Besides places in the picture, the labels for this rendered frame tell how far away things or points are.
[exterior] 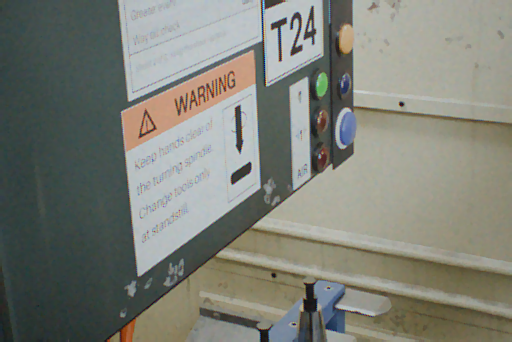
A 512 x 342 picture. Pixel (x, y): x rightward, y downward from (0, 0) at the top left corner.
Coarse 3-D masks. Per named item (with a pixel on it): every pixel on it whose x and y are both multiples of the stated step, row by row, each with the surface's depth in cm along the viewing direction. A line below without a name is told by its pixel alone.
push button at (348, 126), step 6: (348, 114) 80; (342, 120) 80; (348, 120) 80; (354, 120) 81; (342, 126) 79; (348, 126) 80; (354, 126) 81; (342, 132) 80; (348, 132) 80; (354, 132) 81; (342, 138) 80; (348, 138) 80; (342, 144) 81; (348, 144) 81
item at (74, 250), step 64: (0, 0) 43; (64, 0) 47; (0, 64) 44; (64, 64) 48; (256, 64) 66; (320, 64) 75; (0, 128) 44; (64, 128) 48; (0, 192) 45; (64, 192) 49; (128, 192) 54; (256, 192) 68; (0, 256) 46; (64, 256) 50; (128, 256) 55; (192, 256) 62; (0, 320) 47; (64, 320) 51; (128, 320) 56
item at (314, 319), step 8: (304, 312) 105; (312, 312) 105; (320, 312) 106; (304, 320) 106; (312, 320) 105; (320, 320) 106; (296, 328) 108; (304, 328) 106; (312, 328) 106; (320, 328) 106; (296, 336) 107; (304, 336) 106; (312, 336) 106; (320, 336) 106
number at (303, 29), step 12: (312, 0) 72; (288, 12) 69; (300, 12) 70; (312, 12) 72; (288, 24) 69; (300, 24) 71; (312, 24) 73; (288, 36) 69; (300, 36) 71; (312, 36) 73; (300, 48) 71; (312, 48) 73
